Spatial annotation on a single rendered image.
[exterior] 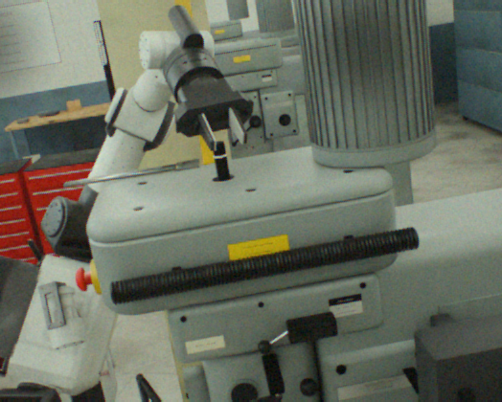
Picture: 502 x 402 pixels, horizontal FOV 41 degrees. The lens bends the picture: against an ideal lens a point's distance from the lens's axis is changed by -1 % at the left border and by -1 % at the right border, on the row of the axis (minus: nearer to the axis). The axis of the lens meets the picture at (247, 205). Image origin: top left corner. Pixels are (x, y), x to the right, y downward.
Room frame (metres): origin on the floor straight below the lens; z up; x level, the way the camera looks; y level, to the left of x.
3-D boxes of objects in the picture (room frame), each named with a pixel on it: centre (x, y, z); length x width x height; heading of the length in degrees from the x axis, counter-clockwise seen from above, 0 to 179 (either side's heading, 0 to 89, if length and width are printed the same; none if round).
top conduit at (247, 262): (0.90, -0.01, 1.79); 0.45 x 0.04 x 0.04; 93
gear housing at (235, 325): (1.05, -0.01, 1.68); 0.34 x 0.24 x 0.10; 93
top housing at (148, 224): (1.04, 0.02, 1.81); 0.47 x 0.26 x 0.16; 93
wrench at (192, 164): (1.16, 0.19, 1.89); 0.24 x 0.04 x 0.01; 90
